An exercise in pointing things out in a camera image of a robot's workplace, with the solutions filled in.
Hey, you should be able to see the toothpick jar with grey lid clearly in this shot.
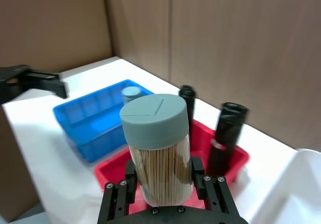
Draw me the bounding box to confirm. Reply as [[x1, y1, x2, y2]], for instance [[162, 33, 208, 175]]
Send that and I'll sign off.
[[121, 86, 142, 107], [119, 93, 195, 208]]

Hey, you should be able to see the slim black bag roll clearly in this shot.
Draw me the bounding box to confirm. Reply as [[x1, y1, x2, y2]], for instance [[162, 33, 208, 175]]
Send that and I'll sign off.
[[178, 85, 196, 132]]

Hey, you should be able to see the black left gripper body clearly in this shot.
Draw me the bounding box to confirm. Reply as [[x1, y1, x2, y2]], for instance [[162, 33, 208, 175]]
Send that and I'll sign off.
[[0, 64, 30, 104]]

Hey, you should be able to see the red plastic bin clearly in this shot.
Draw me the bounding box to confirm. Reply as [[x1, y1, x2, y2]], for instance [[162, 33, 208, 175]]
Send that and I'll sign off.
[[94, 120, 251, 215]]

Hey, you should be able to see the blue plastic bin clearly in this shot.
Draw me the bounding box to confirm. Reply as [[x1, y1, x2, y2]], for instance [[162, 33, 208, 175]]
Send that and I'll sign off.
[[52, 79, 155, 163]]

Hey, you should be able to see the white plastic bin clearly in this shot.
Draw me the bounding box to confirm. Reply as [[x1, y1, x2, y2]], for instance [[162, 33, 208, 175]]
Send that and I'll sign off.
[[234, 148, 321, 224]]

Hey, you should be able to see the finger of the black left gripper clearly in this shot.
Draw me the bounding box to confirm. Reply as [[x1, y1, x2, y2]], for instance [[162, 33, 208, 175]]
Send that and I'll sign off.
[[26, 69, 61, 81], [21, 79, 69, 99]]

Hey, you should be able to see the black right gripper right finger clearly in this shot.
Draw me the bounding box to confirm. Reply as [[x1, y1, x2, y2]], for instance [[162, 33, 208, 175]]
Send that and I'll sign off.
[[191, 157, 238, 215]]

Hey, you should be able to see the tall brown cardboard board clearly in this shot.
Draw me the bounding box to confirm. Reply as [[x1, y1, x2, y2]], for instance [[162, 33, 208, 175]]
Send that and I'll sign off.
[[0, 0, 114, 74]]

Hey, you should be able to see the thick black bag roll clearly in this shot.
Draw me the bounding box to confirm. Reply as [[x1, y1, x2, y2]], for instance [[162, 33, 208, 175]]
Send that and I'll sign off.
[[207, 102, 249, 176]]

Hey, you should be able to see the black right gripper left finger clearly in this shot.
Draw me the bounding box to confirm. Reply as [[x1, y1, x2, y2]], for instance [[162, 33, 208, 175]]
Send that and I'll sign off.
[[98, 159, 138, 223]]

